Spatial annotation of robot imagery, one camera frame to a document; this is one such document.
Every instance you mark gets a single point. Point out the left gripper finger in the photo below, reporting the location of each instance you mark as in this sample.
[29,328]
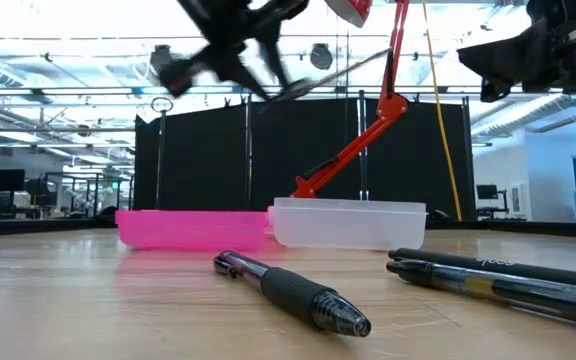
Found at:
[245,72]
[277,55]

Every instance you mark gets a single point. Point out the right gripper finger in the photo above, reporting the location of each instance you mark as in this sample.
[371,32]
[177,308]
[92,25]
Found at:
[492,91]
[503,55]

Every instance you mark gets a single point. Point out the pink plastic box lid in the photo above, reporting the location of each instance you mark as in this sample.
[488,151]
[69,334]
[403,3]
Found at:
[193,230]

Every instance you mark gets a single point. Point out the black marker pen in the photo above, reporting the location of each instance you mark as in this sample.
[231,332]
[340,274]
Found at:
[518,267]

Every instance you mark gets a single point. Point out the translucent white supply box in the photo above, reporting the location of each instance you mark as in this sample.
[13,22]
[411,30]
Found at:
[348,225]

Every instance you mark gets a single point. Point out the black pen yellow band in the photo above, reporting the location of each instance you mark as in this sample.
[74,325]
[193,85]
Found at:
[508,290]

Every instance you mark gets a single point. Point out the pen with black rubber grip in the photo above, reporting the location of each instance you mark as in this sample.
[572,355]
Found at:
[293,295]

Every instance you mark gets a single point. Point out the red desk lamp head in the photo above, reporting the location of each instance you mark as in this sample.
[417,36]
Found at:
[353,10]

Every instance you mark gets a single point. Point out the black partition screen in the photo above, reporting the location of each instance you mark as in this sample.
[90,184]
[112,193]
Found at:
[203,160]

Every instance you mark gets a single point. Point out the small dark computer monitor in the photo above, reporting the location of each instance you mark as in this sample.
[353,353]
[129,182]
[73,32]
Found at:
[487,192]

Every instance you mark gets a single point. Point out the small black dome object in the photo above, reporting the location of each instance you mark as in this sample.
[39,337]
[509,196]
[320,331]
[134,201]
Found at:
[439,216]

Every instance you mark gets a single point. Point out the silver ceiling air duct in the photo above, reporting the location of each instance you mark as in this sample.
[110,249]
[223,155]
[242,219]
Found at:
[518,117]

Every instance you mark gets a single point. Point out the overhead aluminium frame beam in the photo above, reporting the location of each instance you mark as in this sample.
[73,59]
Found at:
[348,90]

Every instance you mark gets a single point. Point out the background black metal frame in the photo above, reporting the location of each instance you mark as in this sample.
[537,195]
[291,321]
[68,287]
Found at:
[93,192]

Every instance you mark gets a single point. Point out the black table edge rail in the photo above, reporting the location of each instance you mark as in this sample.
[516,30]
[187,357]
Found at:
[18,228]

